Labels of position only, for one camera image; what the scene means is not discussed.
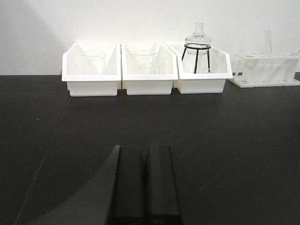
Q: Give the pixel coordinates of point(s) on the black wire tripod stand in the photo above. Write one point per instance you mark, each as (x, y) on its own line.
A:
(198, 47)

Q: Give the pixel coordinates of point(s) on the clear glass test tube leaning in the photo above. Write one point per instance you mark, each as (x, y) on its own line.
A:
(296, 51)

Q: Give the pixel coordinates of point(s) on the white storage bin right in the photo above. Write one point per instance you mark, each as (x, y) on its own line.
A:
(202, 81)

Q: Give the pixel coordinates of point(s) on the white storage bin left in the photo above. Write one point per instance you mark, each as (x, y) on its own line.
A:
(92, 69)

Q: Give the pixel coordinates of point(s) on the white test tube rack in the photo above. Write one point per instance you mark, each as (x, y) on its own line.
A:
(266, 70)

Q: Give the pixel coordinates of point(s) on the white storage bin middle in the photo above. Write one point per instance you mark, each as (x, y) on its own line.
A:
(148, 69)

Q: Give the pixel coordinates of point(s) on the clear glass test tube upright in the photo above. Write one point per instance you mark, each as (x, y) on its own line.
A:
(268, 43)

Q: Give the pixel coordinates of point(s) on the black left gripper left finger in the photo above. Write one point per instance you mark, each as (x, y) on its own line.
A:
(128, 199)

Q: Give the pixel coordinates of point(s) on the white storage bin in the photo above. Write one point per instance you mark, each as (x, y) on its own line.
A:
(148, 69)
(92, 69)
(202, 81)

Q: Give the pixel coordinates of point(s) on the clear glass flask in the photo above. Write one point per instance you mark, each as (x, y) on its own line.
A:
(198, 38)

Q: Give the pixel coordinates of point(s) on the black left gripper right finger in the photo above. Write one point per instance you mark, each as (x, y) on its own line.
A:
(161, 193)

